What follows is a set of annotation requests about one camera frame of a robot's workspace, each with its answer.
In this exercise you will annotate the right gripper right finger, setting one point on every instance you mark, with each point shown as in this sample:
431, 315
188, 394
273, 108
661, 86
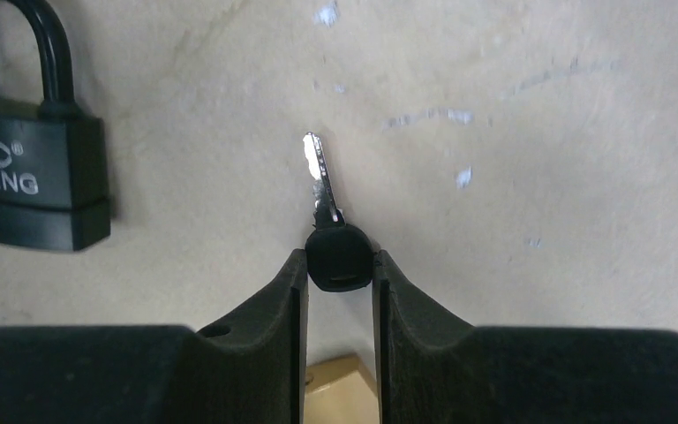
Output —
434, 367

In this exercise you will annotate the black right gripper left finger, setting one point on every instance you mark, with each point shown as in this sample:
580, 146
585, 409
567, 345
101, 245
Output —
246, 367

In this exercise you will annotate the black-headed key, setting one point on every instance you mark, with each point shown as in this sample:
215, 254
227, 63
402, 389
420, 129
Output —
339, 255

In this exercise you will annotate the brass padlock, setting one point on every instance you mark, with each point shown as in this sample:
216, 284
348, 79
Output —
340, 390

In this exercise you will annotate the black padlock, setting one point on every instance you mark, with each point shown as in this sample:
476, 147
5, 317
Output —
54, 182

